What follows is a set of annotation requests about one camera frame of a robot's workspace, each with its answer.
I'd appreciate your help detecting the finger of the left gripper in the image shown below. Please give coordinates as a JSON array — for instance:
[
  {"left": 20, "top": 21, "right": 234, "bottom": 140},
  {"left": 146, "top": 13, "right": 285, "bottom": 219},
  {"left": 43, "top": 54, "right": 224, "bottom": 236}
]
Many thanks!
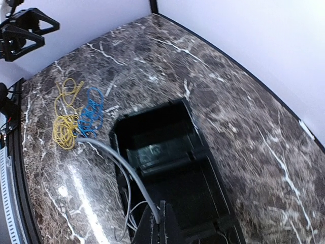
[
  {"left": 1, "top": 24, "right": 45, "bottom": 62},
  {"left": 1, "top": 8, "right": 60, "bottom": 33}
]

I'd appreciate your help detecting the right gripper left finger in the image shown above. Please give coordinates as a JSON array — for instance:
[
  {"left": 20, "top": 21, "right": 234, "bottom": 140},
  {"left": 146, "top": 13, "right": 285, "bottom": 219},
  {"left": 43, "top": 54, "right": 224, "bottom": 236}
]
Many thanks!
[{"left": 132, "top": 206, "right": 161, "bottom": 244}]

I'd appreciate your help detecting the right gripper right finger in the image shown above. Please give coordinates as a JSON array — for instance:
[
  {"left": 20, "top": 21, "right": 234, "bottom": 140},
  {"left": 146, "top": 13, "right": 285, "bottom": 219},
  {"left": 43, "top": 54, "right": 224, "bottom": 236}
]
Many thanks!
[{"left": 159, "top": 200, "right": 185, "bottom": 244}]

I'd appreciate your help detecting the grey cable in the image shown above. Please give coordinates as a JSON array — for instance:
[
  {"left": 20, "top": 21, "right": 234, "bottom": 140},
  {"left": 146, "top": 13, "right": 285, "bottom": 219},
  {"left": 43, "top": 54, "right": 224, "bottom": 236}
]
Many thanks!
[{"left": 77, "top": 137, "right": 162, "bottom": 242}]

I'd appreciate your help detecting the yellow cable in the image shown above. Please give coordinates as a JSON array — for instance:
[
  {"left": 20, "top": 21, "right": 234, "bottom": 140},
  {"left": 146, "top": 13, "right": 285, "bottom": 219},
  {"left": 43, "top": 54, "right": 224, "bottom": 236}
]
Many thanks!
[{"left": 52, "top": 78, "right": 86, "bottom": 150}]

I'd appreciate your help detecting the blue cable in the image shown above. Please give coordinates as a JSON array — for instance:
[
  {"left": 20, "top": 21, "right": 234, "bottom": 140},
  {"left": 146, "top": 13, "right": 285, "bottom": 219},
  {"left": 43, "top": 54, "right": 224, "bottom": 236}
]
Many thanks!
[{"left": 77, "top": 87, "right": 105, "bottom": 138}]

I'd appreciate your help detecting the black bin far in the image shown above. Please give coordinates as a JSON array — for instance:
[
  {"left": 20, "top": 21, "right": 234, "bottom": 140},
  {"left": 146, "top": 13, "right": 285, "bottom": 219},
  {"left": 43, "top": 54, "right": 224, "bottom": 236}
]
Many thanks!
[{"left": 181, "top": 216, "right": 246, "bottom": 243}]

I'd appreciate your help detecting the black bin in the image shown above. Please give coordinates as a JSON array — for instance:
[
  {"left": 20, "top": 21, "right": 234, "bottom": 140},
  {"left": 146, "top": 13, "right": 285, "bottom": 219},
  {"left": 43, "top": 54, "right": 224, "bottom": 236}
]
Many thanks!
[
  {"left": 181, "top": 216, "right": 246, "bottom": 243},
  {"left": 109, "top": 98, "right": 206, "bottom": 177},
  {"left": 116, "top": 155, "right": 234, "bottom": 229}
]

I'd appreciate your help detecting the black bin middle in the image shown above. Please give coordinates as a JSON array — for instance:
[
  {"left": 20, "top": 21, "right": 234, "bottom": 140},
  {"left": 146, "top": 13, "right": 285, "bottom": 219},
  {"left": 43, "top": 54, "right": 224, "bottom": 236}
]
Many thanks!
[{"left": 116, "top": 155, "right": 234, "bottom": 229}]

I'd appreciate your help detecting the black bin near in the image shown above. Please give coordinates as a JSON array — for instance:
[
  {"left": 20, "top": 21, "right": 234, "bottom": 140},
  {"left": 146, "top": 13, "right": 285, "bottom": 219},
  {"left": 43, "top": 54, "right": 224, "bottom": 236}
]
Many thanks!
[{"left": 109, "top": 98, "right": 206, "bottom": 177}]

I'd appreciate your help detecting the black front rail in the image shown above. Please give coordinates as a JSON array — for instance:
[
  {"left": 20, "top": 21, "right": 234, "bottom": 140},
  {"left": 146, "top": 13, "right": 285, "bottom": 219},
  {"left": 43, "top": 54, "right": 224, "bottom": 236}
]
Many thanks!
[{"left": 6, "top": 78, "right": 43, "bottom": 243}]

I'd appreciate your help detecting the left black corner post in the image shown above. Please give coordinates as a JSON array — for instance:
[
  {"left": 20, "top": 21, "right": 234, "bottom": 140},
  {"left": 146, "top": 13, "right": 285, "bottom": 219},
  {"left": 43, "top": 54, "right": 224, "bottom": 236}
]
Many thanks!
[{"left": 149, "top": 0, "right": 159, "bottom": 14}]

